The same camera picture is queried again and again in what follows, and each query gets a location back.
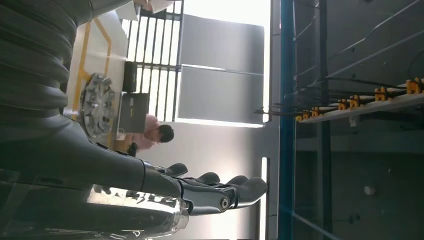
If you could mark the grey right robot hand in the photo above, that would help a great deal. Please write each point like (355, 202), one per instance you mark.
(82, 185)

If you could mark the steel workbench table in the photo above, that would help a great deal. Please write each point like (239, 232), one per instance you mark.
(99, 49)

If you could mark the brown cardboard box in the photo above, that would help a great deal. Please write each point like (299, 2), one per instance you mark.
(121, 145)

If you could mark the person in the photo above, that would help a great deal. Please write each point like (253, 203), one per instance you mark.
(150, 132)

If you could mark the dark grey computer unit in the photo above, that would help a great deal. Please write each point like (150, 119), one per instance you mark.
(132, 114)

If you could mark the dark window grille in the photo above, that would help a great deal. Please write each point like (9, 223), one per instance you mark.
(155, 49)

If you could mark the grey roller blind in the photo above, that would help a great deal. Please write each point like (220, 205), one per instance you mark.
(222, 43)
(218, 96)

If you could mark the blue overhead beam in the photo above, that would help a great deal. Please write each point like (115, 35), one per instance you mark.
(286, 116)

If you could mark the ceiling rail with yellow blocks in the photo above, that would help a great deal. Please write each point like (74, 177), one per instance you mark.
(364, 106)

